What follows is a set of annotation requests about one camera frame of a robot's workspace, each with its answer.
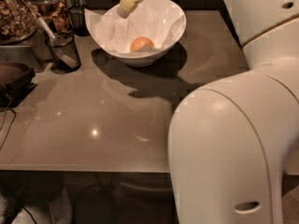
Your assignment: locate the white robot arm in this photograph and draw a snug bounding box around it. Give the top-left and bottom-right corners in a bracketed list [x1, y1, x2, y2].
[168, 0, 299, 224]

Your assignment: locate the white bowl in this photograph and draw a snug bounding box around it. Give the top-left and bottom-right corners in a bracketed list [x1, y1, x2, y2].
[85, 0, 187, 67]

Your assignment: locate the white paper in bowl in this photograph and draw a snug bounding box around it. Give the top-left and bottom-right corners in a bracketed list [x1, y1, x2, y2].
[85, 8, 186, 58]

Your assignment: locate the black mesh cup rear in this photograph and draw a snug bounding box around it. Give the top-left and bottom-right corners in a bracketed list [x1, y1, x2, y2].
[68, 6, 89, 36]

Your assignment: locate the black mesh cup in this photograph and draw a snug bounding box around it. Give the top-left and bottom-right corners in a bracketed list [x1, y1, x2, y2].
[45, 33, 81, 73]
[68, 6, 89, 36]

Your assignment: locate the rear glass snack jar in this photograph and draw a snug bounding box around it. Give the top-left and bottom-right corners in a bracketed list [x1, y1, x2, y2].
[25, 0, 71, 33]

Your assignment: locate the black mesh cup front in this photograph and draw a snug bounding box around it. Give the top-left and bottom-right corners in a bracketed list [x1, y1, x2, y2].
[45, 33, 81, 73]

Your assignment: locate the metal scoop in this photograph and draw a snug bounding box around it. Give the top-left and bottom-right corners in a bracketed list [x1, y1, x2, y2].
[33, 12, 78, 70]

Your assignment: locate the large glass snack jar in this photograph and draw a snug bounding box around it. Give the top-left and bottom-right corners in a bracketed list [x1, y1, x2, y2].
[0, 0, 36, 45]

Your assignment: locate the black device with brown lid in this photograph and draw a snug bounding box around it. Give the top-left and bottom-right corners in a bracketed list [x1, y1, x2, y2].
[0, 63, 36, 107]

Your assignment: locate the white shoe under table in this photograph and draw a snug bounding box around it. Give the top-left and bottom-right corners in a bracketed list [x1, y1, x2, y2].
[12, 189, 73, 224]

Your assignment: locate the black cable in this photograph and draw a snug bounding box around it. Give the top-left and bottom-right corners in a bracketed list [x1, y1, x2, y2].
[0, 93, 17, 150]

